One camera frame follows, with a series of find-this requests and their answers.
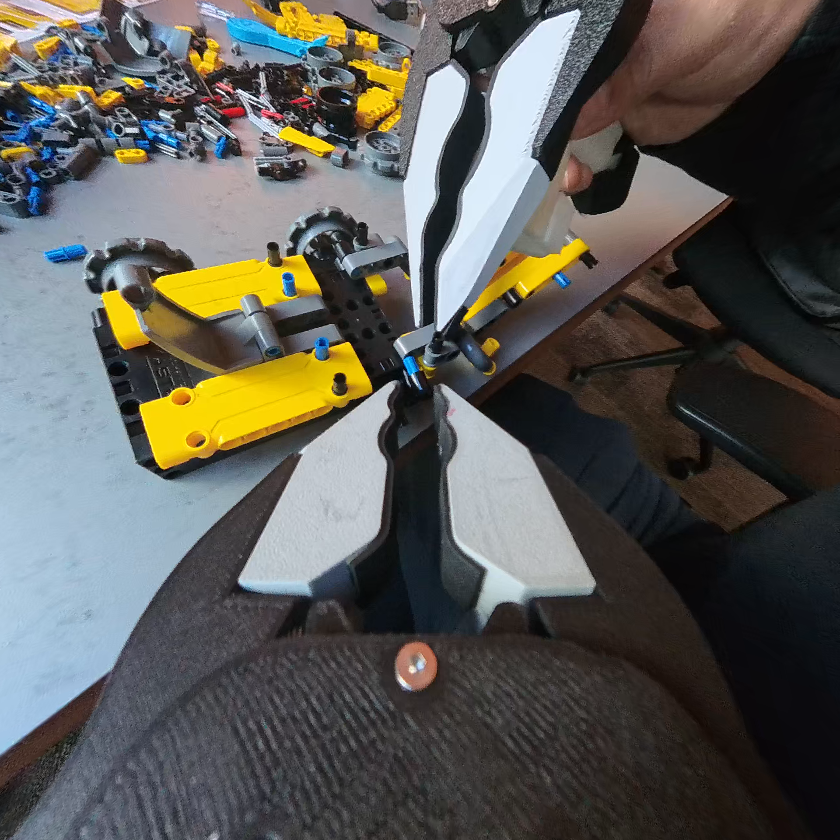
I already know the yellow black brick vehicle model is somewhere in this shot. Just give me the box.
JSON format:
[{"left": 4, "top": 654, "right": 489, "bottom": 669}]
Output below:
[{"left": 83, "top": 204, "right": 599, "bottom": 480}]

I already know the pile of loose brick parts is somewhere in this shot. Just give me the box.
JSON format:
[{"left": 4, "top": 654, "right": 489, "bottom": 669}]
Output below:
[{"left": 0, "top": 0, "right": 424, "bottom": 219}]

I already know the person's right hand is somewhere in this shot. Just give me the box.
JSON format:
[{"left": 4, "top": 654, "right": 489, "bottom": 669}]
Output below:
[{"left": 562, "top": 0, "right": 823, "bottom": 195}]

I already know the person's right forearm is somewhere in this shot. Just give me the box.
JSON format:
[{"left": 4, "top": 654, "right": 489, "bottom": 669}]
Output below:
[{"left": 644, "top": 0, "right": 840, "bottom": 324}]

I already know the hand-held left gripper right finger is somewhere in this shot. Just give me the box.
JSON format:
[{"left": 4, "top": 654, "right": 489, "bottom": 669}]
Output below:
[{"left": 437, "top": 385, "right": 597, "bottom": 626}]

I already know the grey desk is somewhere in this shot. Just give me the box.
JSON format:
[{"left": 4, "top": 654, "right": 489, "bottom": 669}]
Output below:
[{"left": 0, "top": 0, "right": 731, "bottom": 775}]

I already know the black chair base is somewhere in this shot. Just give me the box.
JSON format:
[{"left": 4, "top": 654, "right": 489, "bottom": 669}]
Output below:
[{"left": 569, "top": 210, "right": 840, "bottom": 502}]

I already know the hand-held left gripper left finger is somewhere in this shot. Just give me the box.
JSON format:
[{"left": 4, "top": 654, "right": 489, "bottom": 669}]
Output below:
[{"left": 241, "top": 388, "right": 395, "bottom": 599}]

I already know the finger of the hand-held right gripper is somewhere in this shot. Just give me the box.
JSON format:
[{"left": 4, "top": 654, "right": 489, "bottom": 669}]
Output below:
[
  {"left": 401, "top": 59, "right": 473, "bottom": 329},
  {"left": 434, "top": 11, "right": 582, "bottom": 329}
]

